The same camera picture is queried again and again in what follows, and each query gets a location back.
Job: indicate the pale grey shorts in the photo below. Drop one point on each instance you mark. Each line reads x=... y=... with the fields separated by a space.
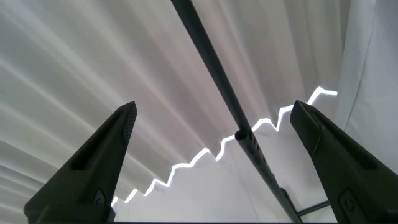
x=373 y=93

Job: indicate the white curtain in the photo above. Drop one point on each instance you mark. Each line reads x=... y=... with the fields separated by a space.
x=93 y=62

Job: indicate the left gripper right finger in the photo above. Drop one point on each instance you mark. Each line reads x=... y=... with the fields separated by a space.
x=351 y=174

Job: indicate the black clothes rack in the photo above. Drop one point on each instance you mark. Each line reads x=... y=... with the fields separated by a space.
x=217 y=71

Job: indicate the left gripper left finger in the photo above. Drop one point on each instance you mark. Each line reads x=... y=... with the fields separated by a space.
x=84 y=180

